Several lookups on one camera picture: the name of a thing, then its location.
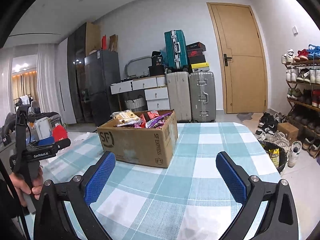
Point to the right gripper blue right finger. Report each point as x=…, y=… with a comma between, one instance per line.
x=234, y=176

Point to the small cardboard box on floor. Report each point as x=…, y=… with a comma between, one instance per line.
x=289, y=130

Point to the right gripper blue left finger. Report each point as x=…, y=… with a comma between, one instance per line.
x=97, y=176

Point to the teal suitcase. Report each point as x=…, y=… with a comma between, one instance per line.
x=176, y=49

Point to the silver suitcase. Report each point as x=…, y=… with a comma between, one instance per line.
x=202, y=96

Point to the purple candy bag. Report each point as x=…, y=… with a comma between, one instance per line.
x=131, y=124

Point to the blue checkered tablecloth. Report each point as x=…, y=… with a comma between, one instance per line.
x=189, y=199

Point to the black refrigerator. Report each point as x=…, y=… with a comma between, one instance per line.
x=102, y=70

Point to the red box on side table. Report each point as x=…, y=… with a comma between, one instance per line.
x=59, y=133

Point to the wooden shoe rack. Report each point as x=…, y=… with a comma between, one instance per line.
x=302, y=79

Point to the wooden door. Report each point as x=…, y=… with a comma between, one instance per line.
x=241, y=56

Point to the dark glass cabinet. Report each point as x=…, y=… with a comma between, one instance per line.
x=80, y=43

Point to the white drawer desk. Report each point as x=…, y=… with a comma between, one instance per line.
x=154, y=88

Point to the woven laundry basket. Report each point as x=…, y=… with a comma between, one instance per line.
x=136, y=105

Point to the beige suitcase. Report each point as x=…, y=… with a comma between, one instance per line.
x=179, y=95

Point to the black trash bin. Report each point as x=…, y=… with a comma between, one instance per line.
x=276, y=153

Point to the purple white snack bag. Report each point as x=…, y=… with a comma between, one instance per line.
x=158, y=122

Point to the white curtain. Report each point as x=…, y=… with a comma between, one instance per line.
x=46, y=84

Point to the red white balloon snack bag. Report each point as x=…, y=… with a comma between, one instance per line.
x=143, y=121

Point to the red black candy packet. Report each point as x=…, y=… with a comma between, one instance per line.
x=153, y=114

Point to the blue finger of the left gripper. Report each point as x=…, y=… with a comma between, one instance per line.
x=46, y=141
x=59, y=145

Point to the stack of shoe boxes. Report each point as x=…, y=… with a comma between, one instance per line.
x=196, y=57

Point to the SF cardboard box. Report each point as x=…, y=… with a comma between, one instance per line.
x=152, y=147

